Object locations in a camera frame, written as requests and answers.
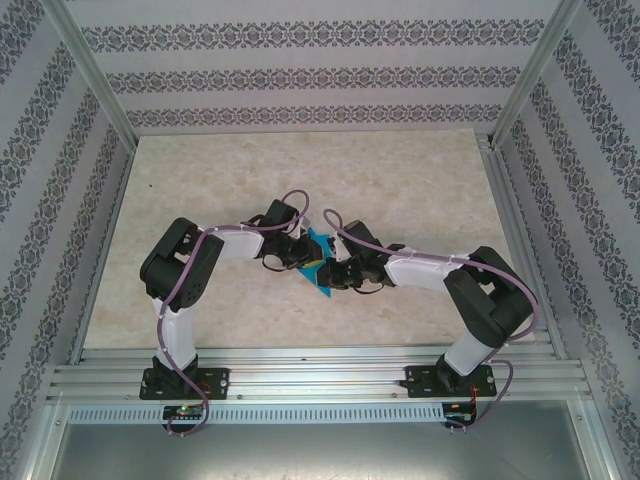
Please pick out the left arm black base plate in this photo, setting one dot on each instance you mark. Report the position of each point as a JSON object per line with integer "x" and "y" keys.
{"x": 215, "y": 382}

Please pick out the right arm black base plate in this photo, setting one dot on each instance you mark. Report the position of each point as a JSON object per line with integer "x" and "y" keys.
{"x": 417, "y": 382}

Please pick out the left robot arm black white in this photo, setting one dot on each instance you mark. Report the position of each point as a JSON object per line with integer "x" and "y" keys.
{"x": 175, "y": 280}

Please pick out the grey metal panel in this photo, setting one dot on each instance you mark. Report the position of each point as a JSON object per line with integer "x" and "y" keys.
{"x": 320, "y": 455}

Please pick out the aluminium frame post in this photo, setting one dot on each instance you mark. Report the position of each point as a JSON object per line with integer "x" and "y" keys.
{"x": 90, "y": 67}
{"x": 537, "y": 67}

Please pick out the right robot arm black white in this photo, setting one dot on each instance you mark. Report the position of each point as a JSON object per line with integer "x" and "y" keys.
{"x": 495, "y": 310}

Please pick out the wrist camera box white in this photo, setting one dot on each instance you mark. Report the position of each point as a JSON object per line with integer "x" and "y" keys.
{"x": 301, "y": 229}
{"x": 341, "y": 250}

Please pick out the aluminium mounting rail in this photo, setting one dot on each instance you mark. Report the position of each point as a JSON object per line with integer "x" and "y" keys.
{"x": 320, "y": 372}

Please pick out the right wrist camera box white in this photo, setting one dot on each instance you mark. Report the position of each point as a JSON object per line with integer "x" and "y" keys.
{"x": 341, "y": 250}

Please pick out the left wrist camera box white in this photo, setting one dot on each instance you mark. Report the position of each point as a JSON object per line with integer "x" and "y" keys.
{"x": 301, "y": 229}

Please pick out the aluminium side rail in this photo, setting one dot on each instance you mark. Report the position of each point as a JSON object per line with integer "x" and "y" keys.
{"x": 112, "y": 210}
{"x": 504, "y": 200}

